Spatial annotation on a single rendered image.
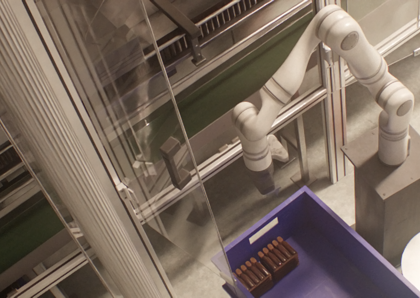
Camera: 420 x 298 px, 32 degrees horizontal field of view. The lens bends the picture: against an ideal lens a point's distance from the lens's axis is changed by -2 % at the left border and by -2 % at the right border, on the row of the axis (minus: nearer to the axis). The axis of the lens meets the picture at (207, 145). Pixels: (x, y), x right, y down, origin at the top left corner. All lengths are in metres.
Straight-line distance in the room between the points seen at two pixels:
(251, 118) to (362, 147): 0.68
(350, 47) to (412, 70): 1.57
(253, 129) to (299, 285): 0.86
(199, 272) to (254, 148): 1.06
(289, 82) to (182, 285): 1.26
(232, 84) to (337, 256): 0.69
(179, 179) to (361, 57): 0.57
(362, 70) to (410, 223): 0.87
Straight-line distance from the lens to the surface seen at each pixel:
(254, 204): 2.98
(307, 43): 1.84
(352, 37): 1.80
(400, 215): 2.56
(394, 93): 2.14
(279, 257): 2.50
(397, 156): 2.34
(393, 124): 2.20
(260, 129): 1.83
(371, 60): 1.92
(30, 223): 2.38
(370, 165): 2.39
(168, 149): 1.56
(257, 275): 2.48
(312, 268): 2.57
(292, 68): 1.82
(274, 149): 1.99
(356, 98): 3.26
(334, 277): 2.56
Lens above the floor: 2.52
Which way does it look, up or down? 52 degrees down
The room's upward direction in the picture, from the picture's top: 17 degrees counter-clockwise
